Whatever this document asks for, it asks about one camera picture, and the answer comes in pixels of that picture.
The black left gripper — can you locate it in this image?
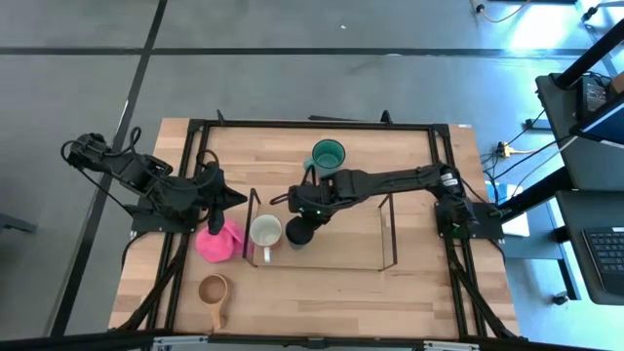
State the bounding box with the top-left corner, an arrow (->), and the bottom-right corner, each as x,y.
194,163 -> 249,236

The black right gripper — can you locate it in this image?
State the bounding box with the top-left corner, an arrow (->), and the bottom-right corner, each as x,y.
287,172 -> 343,231

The dark green cup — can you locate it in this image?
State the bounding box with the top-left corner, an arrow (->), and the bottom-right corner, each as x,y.
284,215 -> 317,251

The white and brown mug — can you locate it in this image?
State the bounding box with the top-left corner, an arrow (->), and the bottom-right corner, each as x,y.
248,213 -> 285,265

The teal enamel mug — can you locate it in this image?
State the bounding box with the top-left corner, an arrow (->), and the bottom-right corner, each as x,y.
302,138 -> 347,177

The wooden cup with handle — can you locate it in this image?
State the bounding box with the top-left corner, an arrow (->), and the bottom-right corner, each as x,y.
197,272 -> 230,333

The pink fluffy cloth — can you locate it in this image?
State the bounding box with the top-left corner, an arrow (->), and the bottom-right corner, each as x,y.
194,217 -> 245,264

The grey floor object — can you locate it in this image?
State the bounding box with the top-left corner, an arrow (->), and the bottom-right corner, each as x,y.
0,214 -> 38,235

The black desk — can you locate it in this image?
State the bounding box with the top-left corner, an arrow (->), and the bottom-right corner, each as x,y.
555,188 -> 624,306

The black keyboard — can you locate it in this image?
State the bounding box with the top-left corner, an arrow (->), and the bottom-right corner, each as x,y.
579,226 -> 624,296

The black box device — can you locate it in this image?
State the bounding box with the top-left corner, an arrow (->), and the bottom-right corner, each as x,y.
577,75 -> 610,116

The black diagonal beam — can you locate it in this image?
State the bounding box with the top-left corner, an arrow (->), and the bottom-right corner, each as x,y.
555,19 -> 624,90

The wooden shelf black metal frame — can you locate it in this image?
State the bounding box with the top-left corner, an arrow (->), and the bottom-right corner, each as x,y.
240,187 -> 399,272

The black aluminium table frame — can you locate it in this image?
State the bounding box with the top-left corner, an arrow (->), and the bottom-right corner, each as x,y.
0,109 -> 624,351

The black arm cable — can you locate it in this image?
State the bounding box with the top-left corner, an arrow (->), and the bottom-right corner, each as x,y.
60,125 -> 145,172

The silver metal bracket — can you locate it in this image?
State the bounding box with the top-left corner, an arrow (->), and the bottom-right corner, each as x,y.
150,334 -> 210,351
422,339 -> 482,351

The black floor cable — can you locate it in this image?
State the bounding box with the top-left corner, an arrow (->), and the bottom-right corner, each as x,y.
480,109 -> 581,199

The yellow floor cable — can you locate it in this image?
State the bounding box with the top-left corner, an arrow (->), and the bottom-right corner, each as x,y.
470,0 -> 532,24

